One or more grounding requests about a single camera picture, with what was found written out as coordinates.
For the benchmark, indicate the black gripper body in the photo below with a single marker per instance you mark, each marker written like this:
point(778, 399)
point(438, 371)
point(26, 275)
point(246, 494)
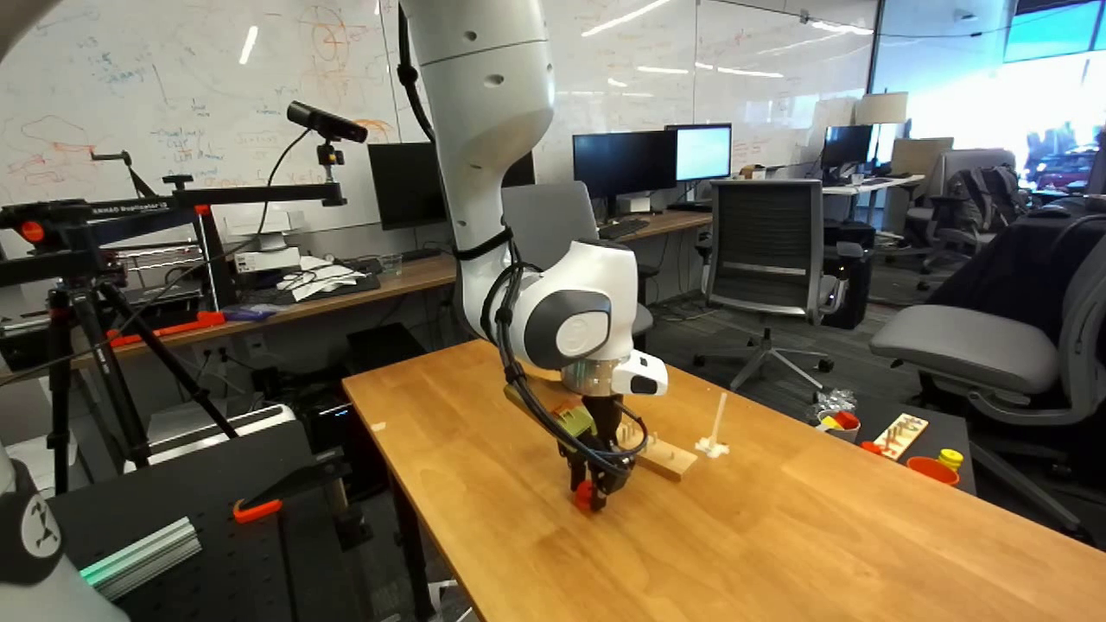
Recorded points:
point(597, 426)

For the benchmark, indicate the black tripod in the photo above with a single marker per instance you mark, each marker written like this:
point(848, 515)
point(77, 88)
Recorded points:
point(90, 346)

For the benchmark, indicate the black stereo camera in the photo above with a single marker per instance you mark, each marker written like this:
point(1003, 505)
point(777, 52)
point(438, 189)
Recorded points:
point(325, 123)

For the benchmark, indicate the silver bar green light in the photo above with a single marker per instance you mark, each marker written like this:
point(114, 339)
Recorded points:
point(143, 555)

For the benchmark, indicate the white lit monitor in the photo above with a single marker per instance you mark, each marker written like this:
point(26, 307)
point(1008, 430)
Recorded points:
point(704, 152)

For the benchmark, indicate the white lamp shade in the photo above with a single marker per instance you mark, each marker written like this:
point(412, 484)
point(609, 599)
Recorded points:
point(884, 108)

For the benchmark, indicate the orange disk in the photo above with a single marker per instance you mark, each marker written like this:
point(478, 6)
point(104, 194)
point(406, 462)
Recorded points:
point(584, 505)
point(584, 487)

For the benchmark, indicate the black mesh office chair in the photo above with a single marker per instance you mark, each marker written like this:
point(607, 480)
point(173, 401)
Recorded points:
point(764, 248)

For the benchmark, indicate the wooden base with pegs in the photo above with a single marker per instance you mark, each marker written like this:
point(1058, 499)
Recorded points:
point(674, 459)

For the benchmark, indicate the clear plastic bag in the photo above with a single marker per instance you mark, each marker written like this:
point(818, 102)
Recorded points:
point(834, 401)

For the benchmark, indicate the gray office chair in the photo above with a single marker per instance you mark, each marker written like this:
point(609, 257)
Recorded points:
point(556, 219)
point(978, 346)

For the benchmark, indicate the black monitor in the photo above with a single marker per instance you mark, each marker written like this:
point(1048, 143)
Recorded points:
point(619, 164)
point(402, 186)

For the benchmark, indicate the white rounded object with logo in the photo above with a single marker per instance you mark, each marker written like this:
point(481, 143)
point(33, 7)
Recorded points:
point(35, 555)

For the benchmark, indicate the small yellow item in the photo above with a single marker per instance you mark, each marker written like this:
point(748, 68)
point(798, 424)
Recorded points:
point(953, 459)

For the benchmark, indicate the white papers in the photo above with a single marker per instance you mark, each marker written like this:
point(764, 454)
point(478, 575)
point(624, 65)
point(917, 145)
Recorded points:
point(319, 281)

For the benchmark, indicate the long wooden desk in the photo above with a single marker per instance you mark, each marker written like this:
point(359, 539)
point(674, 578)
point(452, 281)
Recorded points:
point(402, 279)

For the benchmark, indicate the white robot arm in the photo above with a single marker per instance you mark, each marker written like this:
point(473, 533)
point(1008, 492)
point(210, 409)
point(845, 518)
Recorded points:
point(484, 116)

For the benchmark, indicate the black low box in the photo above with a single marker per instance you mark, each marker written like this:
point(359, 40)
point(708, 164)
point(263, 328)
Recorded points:
point(887, 469)

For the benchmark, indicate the black clamp orange tip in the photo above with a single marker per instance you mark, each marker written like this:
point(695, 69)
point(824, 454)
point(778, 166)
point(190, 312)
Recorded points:
point(288, 487)

